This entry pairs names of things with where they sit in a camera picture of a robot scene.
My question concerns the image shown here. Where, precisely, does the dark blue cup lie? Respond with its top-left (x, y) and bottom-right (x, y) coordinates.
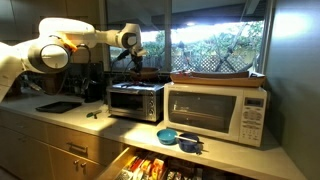
top-left (177, 133), bottom-right (201, 154)

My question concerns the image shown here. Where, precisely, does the teal small bowl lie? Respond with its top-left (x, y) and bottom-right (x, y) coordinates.
top-left (157, 129), bottom-right (177, 145)

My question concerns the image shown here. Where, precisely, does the open wooden drawer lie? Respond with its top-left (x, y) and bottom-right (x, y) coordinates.
top-left (95, 147), bottom-right (254, 180)

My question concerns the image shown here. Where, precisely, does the white utensil in cup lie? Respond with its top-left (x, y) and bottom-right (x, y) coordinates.
top-left (175, 135), bottom-right (204, 144)

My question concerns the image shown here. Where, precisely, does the silver toaster oven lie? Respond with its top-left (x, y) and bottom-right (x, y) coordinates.
top-left (107, 82), bottom-right (164, 122)

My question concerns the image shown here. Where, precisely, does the cabinet drawer handle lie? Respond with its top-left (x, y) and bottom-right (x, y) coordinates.
top-left (66, 142), bottom-right (88, 153)

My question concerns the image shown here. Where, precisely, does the green handled tool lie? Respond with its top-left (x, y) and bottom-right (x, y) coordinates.
top-left (86, 110), bottom-right (102, 119)

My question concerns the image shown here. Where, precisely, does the brown wooden bowl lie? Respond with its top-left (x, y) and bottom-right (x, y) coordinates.
top-left (129, 67), bottom-right (159, 80)

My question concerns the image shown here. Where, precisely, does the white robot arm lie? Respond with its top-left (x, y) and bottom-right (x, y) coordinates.
top-left (0, 17), bottom-right (147, 102)

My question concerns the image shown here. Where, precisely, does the wooden tray on microwave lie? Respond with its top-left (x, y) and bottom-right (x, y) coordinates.
top-left (170, 71), bottom-right (266, 87)

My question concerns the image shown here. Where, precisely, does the black baking tray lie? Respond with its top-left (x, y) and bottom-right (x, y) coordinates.
top-left (36, 101), bottom-right (82, 114)

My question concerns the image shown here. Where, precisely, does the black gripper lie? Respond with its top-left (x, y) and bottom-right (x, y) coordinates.
top-left (131, 55), bottom-right (143, 74)

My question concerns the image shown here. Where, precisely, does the white microwave oven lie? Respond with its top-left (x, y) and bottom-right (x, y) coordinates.
top-left (164, 83), bottom-right (267, 147)

